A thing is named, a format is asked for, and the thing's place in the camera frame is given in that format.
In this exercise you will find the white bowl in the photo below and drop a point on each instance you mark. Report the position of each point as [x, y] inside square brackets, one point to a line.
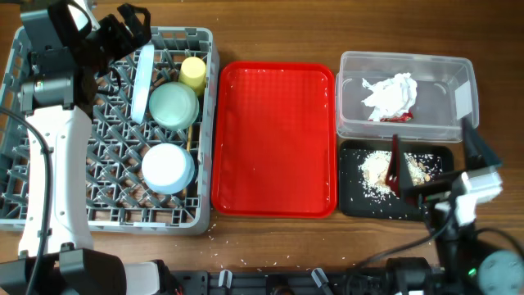
[168, 168]

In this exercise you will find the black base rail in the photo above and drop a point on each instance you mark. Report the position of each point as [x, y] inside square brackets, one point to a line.
[317, 281]

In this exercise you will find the white napkin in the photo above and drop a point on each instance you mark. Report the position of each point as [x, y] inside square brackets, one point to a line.
[391, 97]

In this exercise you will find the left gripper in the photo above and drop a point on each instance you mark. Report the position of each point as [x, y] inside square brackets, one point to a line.
[113, 25]

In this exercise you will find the black plastic tray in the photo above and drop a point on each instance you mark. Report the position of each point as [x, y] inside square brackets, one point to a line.
[351, 191]

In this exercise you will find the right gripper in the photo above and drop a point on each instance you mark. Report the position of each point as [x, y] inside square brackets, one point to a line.
[478, 152]

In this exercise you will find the yellow cup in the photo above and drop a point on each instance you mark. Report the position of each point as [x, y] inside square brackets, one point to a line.
[193, 74]

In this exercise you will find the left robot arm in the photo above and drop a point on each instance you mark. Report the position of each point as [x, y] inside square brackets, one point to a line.
[56, 253]

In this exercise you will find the green saucer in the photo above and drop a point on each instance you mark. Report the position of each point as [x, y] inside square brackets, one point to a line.
[174, 106]

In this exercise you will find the wooden chopstick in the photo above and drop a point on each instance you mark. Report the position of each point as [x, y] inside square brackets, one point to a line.
[188, 148]

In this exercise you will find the grey dishwasher rack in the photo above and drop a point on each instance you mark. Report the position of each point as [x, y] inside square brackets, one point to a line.
[118, 199]

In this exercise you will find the food scraps and rice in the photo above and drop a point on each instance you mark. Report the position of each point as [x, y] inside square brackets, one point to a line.
[422, 168]

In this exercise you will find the light blue plate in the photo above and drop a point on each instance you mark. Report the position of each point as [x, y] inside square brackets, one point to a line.
[142, 83]

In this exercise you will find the clear plastic bin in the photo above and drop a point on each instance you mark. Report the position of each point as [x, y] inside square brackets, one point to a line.
[446, 94]

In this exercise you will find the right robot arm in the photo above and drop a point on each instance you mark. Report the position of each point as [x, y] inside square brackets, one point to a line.
[468, 264]

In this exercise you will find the red plastic tray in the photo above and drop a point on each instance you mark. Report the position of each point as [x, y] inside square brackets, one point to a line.
[275, 141]

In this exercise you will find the red snack wrapper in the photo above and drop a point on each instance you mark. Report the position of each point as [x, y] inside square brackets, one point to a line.
[403, 118]

